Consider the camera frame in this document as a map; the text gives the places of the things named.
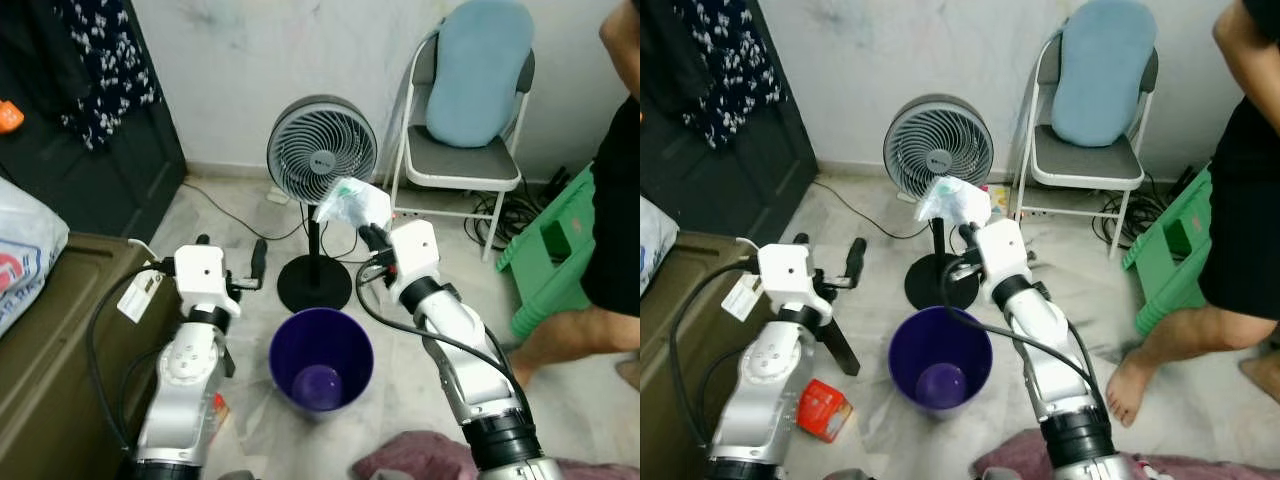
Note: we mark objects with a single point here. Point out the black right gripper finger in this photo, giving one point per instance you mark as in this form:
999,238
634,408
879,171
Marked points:
373,238
970,236

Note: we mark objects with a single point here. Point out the clear plastic wrapper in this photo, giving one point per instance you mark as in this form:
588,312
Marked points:
950,200
350,205

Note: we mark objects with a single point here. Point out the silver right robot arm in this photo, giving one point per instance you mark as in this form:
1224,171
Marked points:
1055,360
470,360

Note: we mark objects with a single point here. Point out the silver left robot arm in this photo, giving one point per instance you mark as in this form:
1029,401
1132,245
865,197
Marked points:
765,380
185,370

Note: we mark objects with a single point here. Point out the dark wooden door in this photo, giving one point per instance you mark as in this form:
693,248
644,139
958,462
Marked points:
100,190
740,190

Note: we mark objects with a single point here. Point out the white paper tag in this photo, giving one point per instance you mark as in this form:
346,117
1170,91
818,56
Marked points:
742,297
140,297

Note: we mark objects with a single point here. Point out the purple plastic bin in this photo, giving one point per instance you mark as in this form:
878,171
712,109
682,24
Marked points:
300,350
915,350

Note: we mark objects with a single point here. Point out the grey standing fan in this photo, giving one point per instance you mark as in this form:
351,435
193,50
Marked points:
935,150
320,150

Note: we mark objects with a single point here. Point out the white grey folding chair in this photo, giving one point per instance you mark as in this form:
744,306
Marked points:
460,165
1085,165

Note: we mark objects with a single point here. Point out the red snack packet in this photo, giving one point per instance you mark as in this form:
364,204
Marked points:
825,410

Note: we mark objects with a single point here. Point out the white printed plastic bag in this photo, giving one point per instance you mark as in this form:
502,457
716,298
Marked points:
655,240
30,250

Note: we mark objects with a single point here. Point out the green plastic crate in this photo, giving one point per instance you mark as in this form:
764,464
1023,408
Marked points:
545,290
1165,290

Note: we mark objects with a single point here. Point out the dark floral hanging garment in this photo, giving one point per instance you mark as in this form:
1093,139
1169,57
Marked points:
730,70
110,70

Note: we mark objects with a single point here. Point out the person in black clothes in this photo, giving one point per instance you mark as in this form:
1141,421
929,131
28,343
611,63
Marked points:
615,220
1240,220

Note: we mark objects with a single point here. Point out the mauve fluffy cloth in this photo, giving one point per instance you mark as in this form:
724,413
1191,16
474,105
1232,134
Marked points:
420,458
1020,458

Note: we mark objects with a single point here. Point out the light blue cushion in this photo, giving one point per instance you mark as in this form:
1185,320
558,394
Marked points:
1105,70
480,70

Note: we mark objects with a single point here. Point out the small orange object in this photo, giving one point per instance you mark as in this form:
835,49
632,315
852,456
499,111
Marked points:
10,115

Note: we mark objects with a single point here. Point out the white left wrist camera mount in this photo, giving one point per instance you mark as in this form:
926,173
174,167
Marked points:
790,275
205,275

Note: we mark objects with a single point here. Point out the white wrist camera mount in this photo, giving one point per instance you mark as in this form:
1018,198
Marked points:
205,275
1005,255
415,255
790,275

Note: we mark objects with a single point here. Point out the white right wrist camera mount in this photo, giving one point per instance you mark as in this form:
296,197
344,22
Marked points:
415,255
1005,255

